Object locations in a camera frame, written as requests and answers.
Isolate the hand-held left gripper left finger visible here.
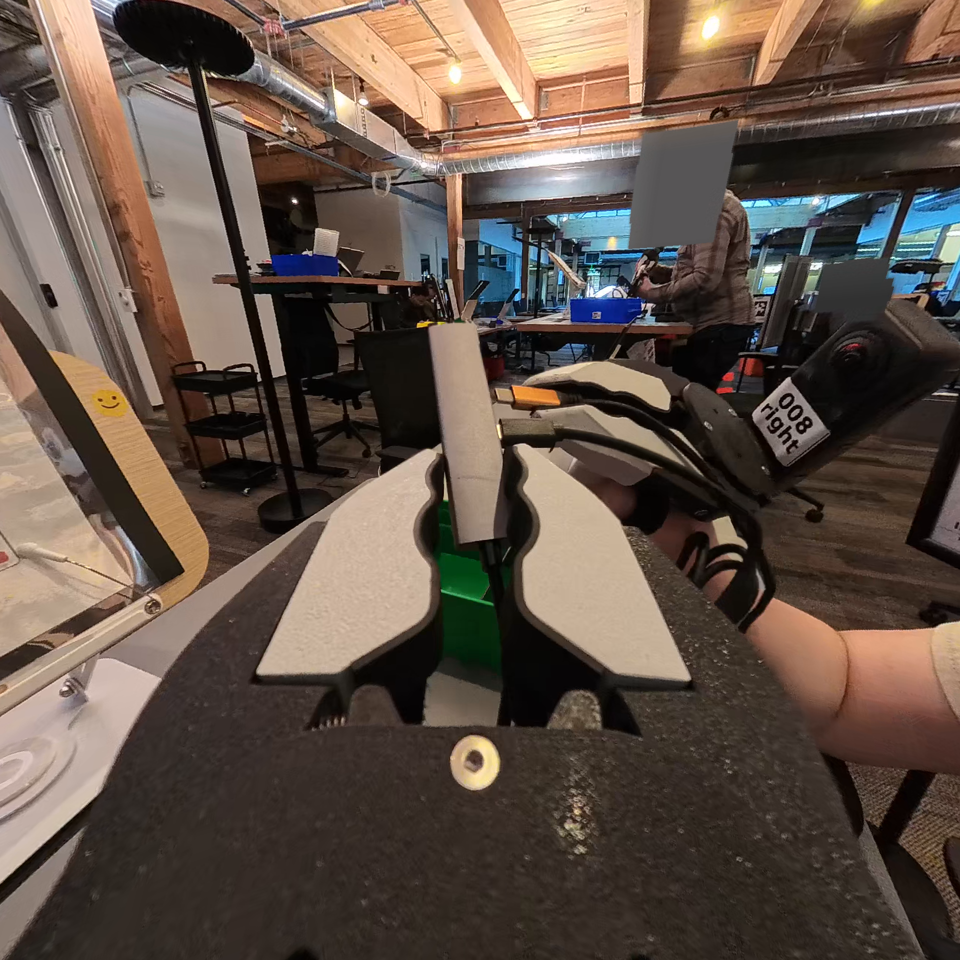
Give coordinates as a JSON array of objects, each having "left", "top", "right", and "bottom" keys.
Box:
[{"left": 253, "top": 447, "right": 445, "bottom": 687}]

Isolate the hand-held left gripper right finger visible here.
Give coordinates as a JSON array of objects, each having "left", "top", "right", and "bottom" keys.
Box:
[{"left": 501, "top": 444, "right": 693, "bottom": 693}]

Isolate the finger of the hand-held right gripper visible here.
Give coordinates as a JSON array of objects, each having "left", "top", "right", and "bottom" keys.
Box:
[
  {"left": 523, "top": 360, "right": 689, "bottom": 414},
  {"left": 556, "top": 407, "right": 690, "bottom": 489}
]

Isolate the black cable orange plug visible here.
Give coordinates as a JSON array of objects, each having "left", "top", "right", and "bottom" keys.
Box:
[{"left": 493, "top": 384, "right": 706, "bottom": 481}]

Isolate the black usb-c cable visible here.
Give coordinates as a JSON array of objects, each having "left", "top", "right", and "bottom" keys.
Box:
[{"left": 497, "top": 417, "right": 766, "bottom": 541}]

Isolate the black hub cable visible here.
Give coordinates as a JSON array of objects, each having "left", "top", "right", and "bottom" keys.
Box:
[{"left": 478, "top": 538, "right": 505, "bottom": 609}]

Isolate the green plastic bin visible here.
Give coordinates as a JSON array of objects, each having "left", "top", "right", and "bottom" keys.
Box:
[{"left": 433, "top": 498, "right": 502, "bottom": 672}]

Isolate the dark grey usb hub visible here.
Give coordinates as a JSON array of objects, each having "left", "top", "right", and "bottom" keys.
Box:
[{"left": 427, "top": 321, "right": 513, "bottom": 546}]

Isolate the person's right forearm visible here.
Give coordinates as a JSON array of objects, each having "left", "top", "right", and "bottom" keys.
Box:
[{"left": 746, "top": 600, "right": 960, "bottom": 777}]

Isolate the person's right hand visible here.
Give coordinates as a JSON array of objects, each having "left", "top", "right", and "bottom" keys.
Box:
[{"left": 588, "top": 476, "right": 775, "bottom": 637}]

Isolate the wooden work table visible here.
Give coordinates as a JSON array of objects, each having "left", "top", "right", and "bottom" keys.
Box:
[{"left": 513, "top": 313, "right": 695, "bottom": 372}]

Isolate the black framed board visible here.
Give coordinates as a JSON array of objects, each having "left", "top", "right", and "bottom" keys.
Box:
[{"left": 906, "top": 420, "right": 960, "bottom": 571}]

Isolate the black office chair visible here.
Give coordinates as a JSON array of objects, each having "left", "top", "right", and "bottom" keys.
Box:
[{"left": 303, "top": 315, "right": 380, "bottom": 459}]

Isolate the black rolling cart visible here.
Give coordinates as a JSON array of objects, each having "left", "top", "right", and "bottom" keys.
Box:
[{"left": 171, "top": 361, "right": 279, "bottom": 496}]

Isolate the wooden board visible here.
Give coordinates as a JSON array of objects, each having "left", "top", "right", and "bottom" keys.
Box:
[{"left": 46, "top": 351, "right": 211, "bottom": 610}]

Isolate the black framed instruction sign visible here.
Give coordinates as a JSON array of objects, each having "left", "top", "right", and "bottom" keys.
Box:
[{"left": 0, "top": 288, "right": 186, "bottom": 714}]

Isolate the wooden top standing desk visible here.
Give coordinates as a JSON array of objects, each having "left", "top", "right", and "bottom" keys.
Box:
[{"left": 212, "top": 273, "right": 425, "bottom": 477}]

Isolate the black floor lamp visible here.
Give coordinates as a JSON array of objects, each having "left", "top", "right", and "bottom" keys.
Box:
[{"left": 112, "top": 0, "right": 336, "bottom": 535}]

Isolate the silver ventilation duct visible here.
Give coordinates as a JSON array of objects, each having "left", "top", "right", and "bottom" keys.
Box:
[{"left": 240, "top": 52, "right": 960, "bottom": 177}]

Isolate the white thin cable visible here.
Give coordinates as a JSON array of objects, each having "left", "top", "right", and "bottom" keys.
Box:
[{"left": 15, "top": 541, "right": 140, "bottom": 597}]

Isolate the wooden support post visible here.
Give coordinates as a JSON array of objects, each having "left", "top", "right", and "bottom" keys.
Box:
[{"left": 30, "top": 0, "right": 226, "bottom": 470}]

